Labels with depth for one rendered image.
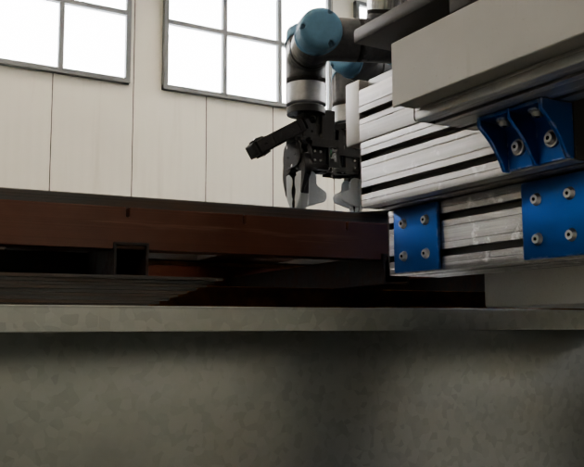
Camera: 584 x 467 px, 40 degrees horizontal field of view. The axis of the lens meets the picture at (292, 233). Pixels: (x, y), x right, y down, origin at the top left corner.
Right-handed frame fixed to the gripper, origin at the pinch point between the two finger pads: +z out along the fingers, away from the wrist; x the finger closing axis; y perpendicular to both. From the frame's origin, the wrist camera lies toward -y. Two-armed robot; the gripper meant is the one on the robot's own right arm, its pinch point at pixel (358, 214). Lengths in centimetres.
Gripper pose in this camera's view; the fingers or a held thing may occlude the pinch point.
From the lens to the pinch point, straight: 180.8
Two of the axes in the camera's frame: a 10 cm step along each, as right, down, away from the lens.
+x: 4.4, -1.1, -8.9
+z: 0.0, 9.9, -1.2
